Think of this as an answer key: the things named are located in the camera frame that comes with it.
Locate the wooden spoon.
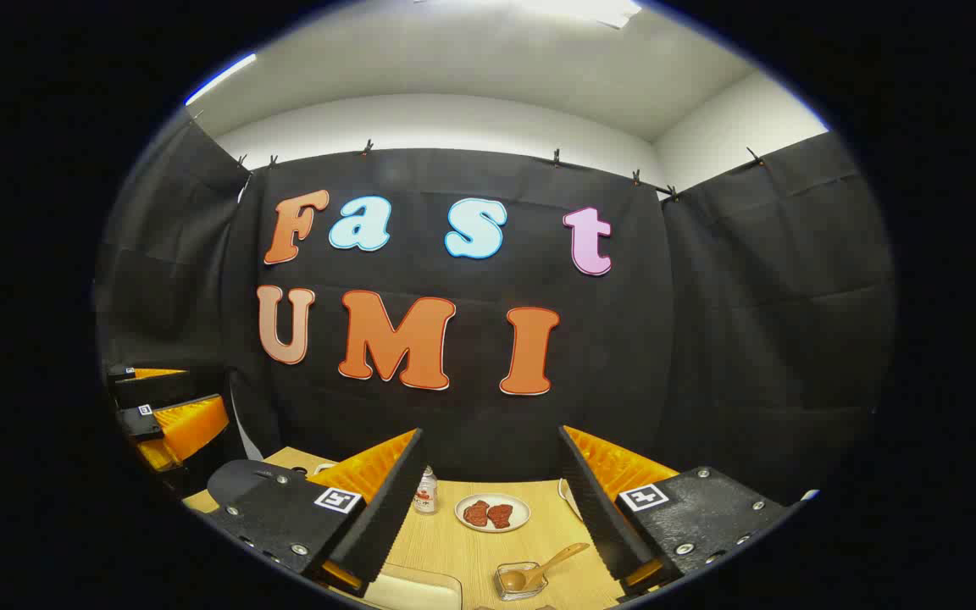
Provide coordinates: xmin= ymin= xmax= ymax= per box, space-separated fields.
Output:
xmin=499 ymin=542 xmax=591 ymax=592

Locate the white round plate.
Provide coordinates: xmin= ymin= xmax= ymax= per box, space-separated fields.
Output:
xmin=454 ymin=493 xmax=531 ymax=533

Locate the clear drink bottle red label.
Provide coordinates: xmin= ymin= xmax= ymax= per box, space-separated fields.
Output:
xmin=413 ymin=465 xmax=440 ymax=515

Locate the clear plastic rice box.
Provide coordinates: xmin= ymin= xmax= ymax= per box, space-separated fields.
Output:
xmin=365 ymin=563 xmax=463 ymax=610

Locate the metal wire chopstick holder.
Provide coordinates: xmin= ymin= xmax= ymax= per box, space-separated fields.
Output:
xmin=493 ymin=561 xmax=548 ymax=602

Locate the row of black cloth clips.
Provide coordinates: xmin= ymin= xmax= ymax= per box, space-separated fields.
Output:
xmin=187 ymin=106 xmax=767 ymax=202

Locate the ceiling light panel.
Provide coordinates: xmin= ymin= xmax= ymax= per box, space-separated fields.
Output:
xmin=522 ymin=0 xmax=643 ymax=29

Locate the black backdrop cloth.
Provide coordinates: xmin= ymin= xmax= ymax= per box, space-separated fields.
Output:
xmin=97 ymin=114 xmax=900 ymax=509

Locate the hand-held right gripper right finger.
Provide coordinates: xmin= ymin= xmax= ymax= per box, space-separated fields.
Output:
xmin=557 ymin=425 xmax=799 ymax=596

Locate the dark grey rice cooker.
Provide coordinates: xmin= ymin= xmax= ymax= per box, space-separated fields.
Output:
xmin=207 ymin=460 xmax=286 ymax=509

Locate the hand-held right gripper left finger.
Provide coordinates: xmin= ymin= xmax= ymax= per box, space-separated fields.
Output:
xmin=215 ymin=428 xmax=427 ymax=596

